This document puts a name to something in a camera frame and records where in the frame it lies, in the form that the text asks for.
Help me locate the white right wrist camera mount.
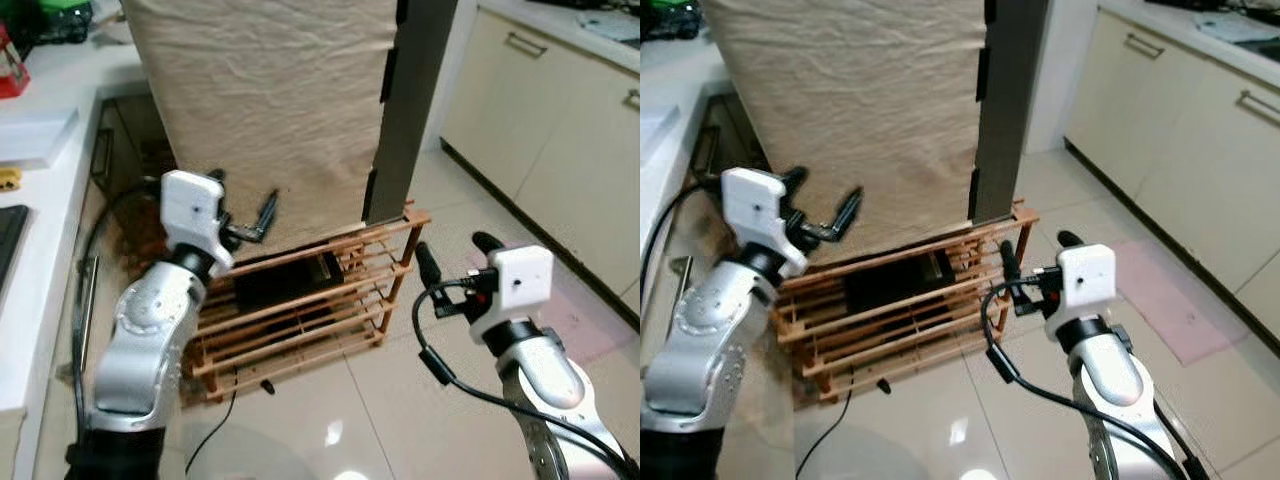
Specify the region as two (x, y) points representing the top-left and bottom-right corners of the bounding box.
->
(1044, 242), (1117, 343)
(470, 244), (555, 343)

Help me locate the cream kitchen cabinet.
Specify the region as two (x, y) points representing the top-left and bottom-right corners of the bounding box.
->
(438, 0), (641, 329)
(1062, 0), (1280, 359)

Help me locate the black cooktop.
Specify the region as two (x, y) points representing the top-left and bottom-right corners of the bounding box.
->
(0, 204), (32, 293)

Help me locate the black flat box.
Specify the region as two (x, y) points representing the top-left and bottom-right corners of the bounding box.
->
(234, 250), (347, 313)
(843, 250), (953, 319)

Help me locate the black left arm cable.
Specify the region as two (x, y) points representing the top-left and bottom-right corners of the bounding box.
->
(640, 180), (723, 301)
(68, 183), (163, 446)

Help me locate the green and black appliance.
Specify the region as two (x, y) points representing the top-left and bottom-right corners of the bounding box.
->
(33, 0), (97, 47)
(640, 0), (703, 43)

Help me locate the wooden slatted rack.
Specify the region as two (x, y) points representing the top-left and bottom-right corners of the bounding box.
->
(183, 200), (434, 404)
(772, 200), (1041, 408)

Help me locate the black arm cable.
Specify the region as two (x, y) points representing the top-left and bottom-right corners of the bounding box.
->
(411, 279), (641, 480)
(979, 279), (1189, 480)
(640, 180), (723, 301)
(68, 183), (163, 446)

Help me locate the grey kitchen sink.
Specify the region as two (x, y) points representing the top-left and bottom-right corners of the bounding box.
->
(574, 8), (641, 48)
(1193, 8), (1280, 63)

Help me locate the beige cloth fridge cover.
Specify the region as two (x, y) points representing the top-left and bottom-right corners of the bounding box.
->
(120, 0), (401, 253)
(700, 0), (991, 269)

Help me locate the short metal counter handle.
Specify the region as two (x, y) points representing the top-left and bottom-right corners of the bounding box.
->
(696, 124), (720, 183)
(91, 127), (114, 197)

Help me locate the white tray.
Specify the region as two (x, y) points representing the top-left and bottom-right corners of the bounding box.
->
(0, 107), (80, 170)
(640, 104), (683, 163)

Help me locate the pink floor mat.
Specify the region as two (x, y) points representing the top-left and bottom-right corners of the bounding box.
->
(468, 250), (627, 367)

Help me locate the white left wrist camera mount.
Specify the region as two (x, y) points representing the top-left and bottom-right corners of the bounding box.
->
(160, 170), (237, 278)
(720, 167), (809, 280)

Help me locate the black floor power cord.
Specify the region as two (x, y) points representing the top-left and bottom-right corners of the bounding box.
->
(795, 388), (853, 478)
(184, 388), (238, 478)

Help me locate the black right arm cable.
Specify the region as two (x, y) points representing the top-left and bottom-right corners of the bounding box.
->
(411, 279), (641, 480)
(979, 279), (1189, 480)

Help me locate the red container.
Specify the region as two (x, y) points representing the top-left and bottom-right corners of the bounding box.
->
(0, 22), (32, 101)

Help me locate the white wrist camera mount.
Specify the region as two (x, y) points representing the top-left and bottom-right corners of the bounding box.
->
(160, 170), (237, 278)
(1044, 242), (1117, 343)
(720, 167), (809, 280)
(470, 244), (555, 343)

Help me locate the long metal counter handle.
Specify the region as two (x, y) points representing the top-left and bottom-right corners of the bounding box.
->
(667, 254), (694, 303)
(73, 254), (102, 383)

